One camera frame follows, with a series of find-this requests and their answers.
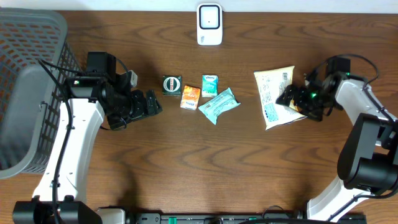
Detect teal tissue pack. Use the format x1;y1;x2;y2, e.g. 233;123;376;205
201;75;218;98

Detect yellow snack bag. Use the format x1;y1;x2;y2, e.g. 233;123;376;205
254;66;306;131

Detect orange tissue pack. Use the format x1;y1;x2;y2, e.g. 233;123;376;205
180;85;201;110

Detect teal wet wipe packet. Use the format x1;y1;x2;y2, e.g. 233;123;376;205
198;88;240;125

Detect white barcode scanner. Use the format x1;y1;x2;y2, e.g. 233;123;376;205
197;3;223;45

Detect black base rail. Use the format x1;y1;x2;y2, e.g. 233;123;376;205
96;208;368;224

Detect grey plastic basket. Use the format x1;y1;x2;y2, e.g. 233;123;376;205
1;8;80;179

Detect green round logo box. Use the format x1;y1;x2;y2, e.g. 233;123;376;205
162;75;182;96

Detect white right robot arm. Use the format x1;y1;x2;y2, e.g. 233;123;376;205
276;72;397;222

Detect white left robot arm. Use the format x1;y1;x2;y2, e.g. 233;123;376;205
12;52;162;224

